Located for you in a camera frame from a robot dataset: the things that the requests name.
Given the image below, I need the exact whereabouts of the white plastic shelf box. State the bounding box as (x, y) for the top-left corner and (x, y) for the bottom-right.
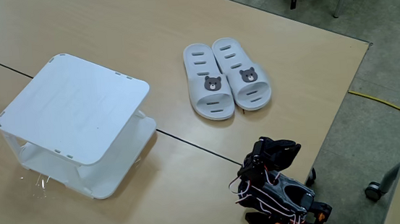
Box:
(0, 46), (163, 209)

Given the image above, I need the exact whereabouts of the yellow floor cable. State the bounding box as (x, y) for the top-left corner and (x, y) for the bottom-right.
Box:
(347, 86), (400, 126)

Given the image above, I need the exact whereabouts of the white bear slipper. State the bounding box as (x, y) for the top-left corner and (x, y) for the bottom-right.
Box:
(182, 40), (237, 124)
(210, 34), (274, 115)

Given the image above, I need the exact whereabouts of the black caster wheel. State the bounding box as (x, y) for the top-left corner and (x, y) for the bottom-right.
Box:
(364, 181), (385, 202)
(304, 167), (318, 187)

